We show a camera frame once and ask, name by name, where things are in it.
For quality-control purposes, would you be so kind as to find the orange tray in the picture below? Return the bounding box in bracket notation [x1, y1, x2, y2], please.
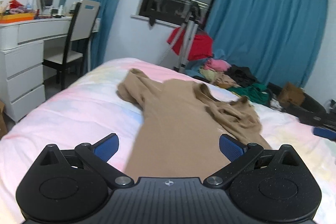
[0, 13, 35, 24]

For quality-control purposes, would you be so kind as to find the white dresser desk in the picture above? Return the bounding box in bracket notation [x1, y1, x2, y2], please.
[1, 17, 71, 123]

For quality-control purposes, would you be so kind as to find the green garment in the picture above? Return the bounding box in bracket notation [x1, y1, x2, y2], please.
[228, 83, 273, 106]

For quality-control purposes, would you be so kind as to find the tan shirt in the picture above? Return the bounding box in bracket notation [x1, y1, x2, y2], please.
[117, 69, 269, 179]

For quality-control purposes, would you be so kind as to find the tan garment on pile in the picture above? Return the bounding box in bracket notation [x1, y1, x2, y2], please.
[211, 74, 240, 89]

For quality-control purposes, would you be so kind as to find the white plastic bottle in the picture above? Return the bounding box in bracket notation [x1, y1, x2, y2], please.
[26, 0, 35, 10]

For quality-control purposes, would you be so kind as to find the yellow garment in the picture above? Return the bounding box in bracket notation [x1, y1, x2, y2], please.
[199, 68, 217, 83]

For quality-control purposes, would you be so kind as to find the black garment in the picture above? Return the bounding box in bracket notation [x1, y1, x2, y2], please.
[225, 65, 260, 88]

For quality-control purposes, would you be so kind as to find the brown paper bag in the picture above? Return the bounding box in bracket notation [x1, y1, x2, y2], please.
[277, 82, 305, 107]

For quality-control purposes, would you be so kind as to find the blue curtain right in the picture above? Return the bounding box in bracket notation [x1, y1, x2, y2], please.
[206, 0, 328, 87]

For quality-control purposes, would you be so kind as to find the pink garment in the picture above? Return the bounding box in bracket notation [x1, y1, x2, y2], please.
[204, 59, 231, 72]

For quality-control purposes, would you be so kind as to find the red garment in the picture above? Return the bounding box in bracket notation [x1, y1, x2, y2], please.
[167, 27, 213, 61]

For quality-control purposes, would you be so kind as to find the silver tripod with phone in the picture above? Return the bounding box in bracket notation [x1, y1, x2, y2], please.
[158, 0, 206, 72]

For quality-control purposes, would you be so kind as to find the black and grey chair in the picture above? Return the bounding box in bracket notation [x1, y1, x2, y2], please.
[43, 0, 100, 90]

